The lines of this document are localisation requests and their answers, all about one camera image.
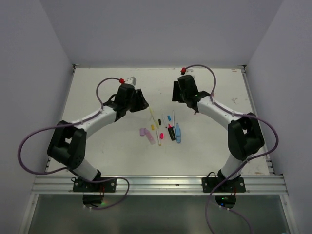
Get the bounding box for thin yellow pen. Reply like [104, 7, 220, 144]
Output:
[149, 107, 159, 128]

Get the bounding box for lilac highlighter cap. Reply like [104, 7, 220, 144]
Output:
[139, 128, 146, 136]

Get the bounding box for lilac highlighter body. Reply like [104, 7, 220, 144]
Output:
[144, 128, 156, 145]

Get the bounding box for black pink highlighter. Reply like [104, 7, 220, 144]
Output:
[167, 124, 176, 141]

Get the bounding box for blue translucent highlighter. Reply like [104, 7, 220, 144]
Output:
[175, 123, 181, 144]

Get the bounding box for white yellow marker pen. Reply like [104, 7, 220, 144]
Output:
[155, 128, 161, 146]

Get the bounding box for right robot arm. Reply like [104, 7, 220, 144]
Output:
[172, 75, 265, 192]

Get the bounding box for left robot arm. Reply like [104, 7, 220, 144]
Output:
[47, 83, 149, 192]

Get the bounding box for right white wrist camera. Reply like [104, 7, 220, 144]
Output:
[185, 68, 195, 78]

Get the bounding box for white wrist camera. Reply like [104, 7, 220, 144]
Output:
[185, 68, 195, 78]
[125, 77, 137, 87]

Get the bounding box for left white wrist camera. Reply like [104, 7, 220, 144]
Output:
[125, 77, 137, 87]

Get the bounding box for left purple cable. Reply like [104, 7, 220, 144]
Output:
[18, 77, 124, 175]

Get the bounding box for purple cable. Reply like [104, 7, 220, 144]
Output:
[18, 77, 124, 175]
[180, 64, 279, 234]

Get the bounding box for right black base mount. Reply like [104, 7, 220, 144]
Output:
[201, 171, 246, 193]

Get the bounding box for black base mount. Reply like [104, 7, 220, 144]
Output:
[201, 171, 246, 193]
[71, 177, 117, 193]

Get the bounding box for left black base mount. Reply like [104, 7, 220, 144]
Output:
[71, 177, 117, 193]

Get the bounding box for aluminium rail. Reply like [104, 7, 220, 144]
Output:
[31, 175, 288, 195]

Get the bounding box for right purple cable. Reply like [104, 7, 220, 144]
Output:
[180, 64, 279, 234]

